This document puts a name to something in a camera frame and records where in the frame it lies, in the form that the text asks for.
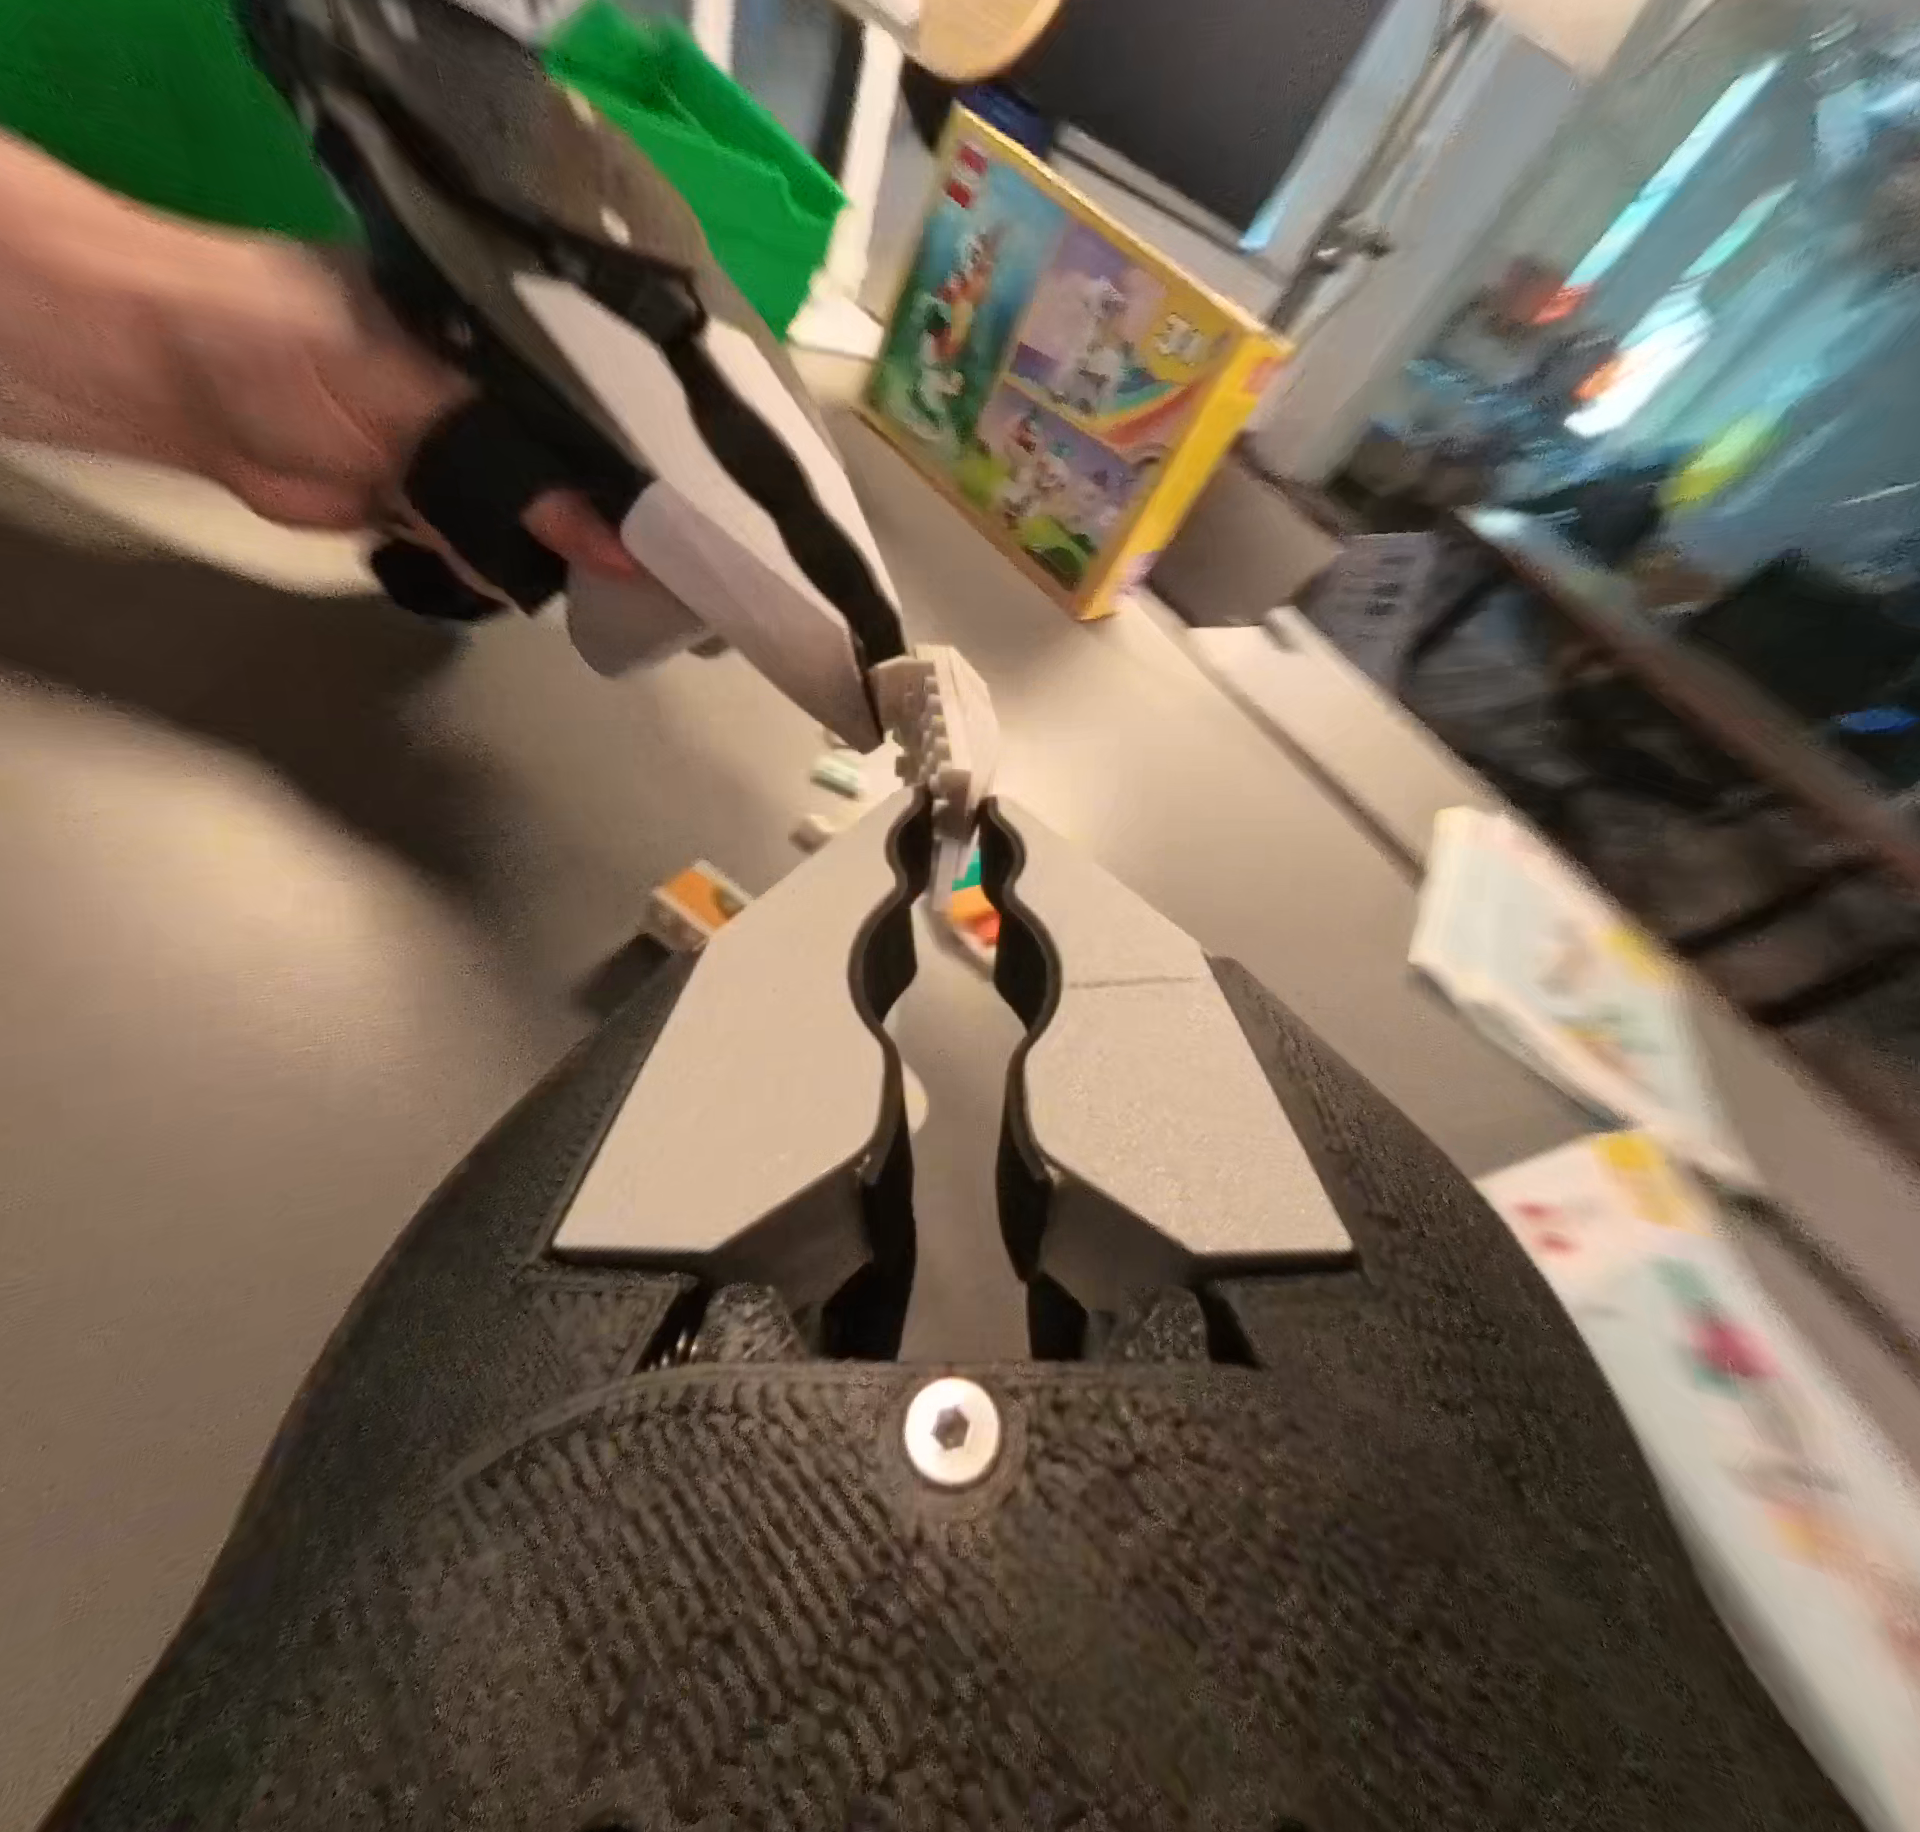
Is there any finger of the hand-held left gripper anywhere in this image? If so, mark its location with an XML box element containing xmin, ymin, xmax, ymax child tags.
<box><xmin>691</xmin><ymin>317</ymin><xmax>913</xmax><ymax>666</ymax></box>
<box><xmin>513</xmin><ymin>271</ymin><xmax>887</xmax><ymax>754</ymax></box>

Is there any green plastic bin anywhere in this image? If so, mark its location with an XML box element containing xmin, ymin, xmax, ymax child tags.
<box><xmin>0</xmin><ymin>0</ymin><xmax>847</xmax><ymax>339</ymax></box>

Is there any person's left hand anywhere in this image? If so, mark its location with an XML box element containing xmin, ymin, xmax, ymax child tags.
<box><xmin>148</xmin><ymin>229</ymin><xmax>651</xmax><ymax>584</ymax></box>

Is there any white lego plate stack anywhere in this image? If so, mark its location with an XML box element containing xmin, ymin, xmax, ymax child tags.
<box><xmin>870</xmin><ymin>644</ymin><xmax>1001</xmax><ymax>911</ymax></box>

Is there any orange white lego brick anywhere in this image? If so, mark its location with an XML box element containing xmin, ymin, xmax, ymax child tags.
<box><xmin>647</xmin><ymin>861</ymin><xmax>751</xmax><ymax>955</ymax></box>

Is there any lego instruction booklet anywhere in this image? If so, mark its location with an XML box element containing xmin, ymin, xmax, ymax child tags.
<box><xmin>1478</xmin><ymin>1133</ymin><xmax>1920</xmax><ymax>1804</ymax></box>
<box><xmin>1408</xmin><ymin>806</ymin><xmax>1763</xmax><ymax>1190</ymax></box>

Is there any large black screen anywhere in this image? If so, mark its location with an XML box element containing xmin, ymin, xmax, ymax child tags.
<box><xmin>990</xmin><ymin>0</ymin><xmax>1418</xmax><ymax>238</ymax></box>

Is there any dark grey box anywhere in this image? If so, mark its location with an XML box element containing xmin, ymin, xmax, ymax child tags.
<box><xmin>1146</xmin><ymin>452</ymin><xmax>1343</xmax><ymax>628</ymax></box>

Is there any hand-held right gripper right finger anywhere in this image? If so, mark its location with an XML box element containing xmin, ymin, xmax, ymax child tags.
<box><xmin>975</xmin><ymin>798</ymin><xmax>1363</xmax><ymax>1362</ymax></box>

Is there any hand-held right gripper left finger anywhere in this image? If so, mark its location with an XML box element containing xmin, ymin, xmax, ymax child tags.
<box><xmin>547</xmin><ymin>793</ymin><xmax>925</xmax><ymax>1362</ymax></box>

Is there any yellow lego box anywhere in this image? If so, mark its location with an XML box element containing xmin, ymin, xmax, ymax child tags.
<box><xmin>858</xmin><ymin>99</ymin><xmax>1293</xmax><ymax>624</ymax></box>

